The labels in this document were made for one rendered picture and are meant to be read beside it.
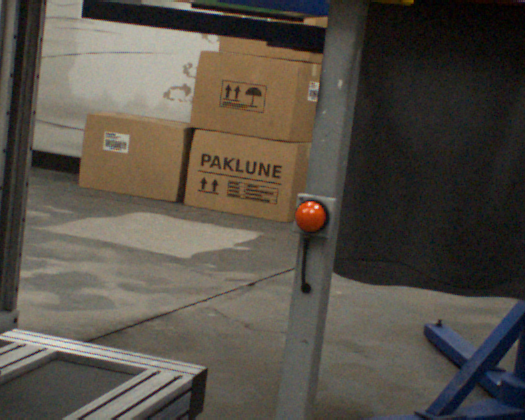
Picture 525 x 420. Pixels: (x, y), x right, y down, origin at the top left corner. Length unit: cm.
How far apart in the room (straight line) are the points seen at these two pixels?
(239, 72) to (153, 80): 88
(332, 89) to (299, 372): 36
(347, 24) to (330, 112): 11
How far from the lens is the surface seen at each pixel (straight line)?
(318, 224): 147
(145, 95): 710
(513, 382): 311
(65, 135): 736
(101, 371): 232
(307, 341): 153
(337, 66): 149
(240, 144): 633
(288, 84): 623
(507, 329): 299
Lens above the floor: 84
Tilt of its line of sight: 8 degrees down
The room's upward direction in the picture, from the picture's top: 7 degrees clockwise
